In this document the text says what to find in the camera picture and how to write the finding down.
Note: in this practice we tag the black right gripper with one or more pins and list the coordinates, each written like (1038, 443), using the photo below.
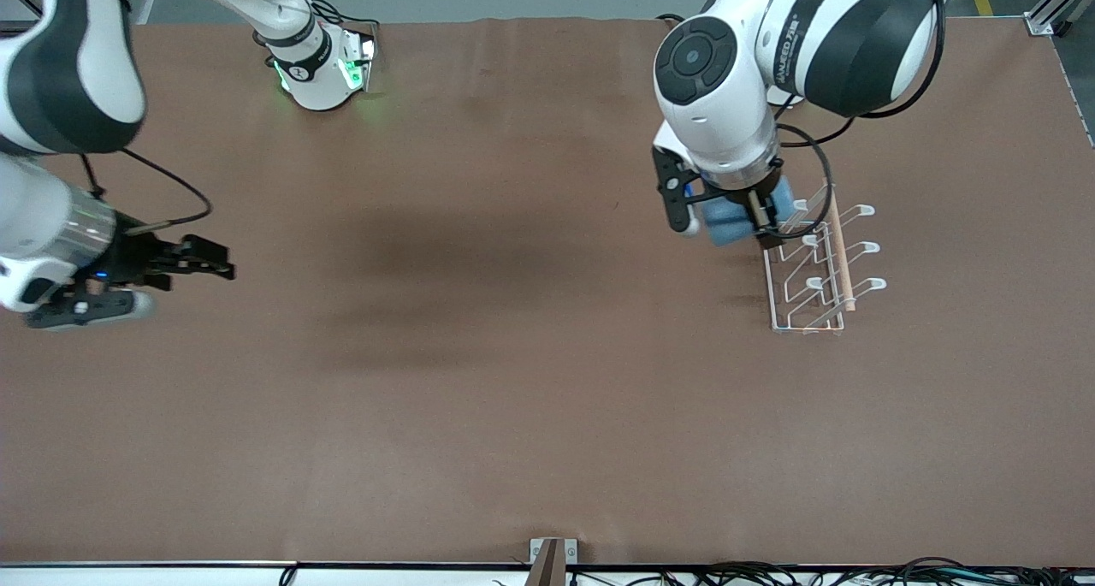
(134, 256)

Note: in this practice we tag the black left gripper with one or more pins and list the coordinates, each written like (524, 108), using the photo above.
(741, 202)

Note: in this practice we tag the blue plastic cup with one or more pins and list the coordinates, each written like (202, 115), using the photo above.
(727, 225)

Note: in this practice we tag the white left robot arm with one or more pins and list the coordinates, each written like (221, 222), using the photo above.
(727, 115)

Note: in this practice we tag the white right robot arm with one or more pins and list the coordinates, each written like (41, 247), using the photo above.
(77, 56)

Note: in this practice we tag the paper table cover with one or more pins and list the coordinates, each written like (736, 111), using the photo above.
(513, 398)

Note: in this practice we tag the aluminium frame post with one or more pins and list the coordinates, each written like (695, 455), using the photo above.
(1039, 23)

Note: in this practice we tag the metal bracket with wooden post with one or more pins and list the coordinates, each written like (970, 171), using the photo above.
(547, 560)

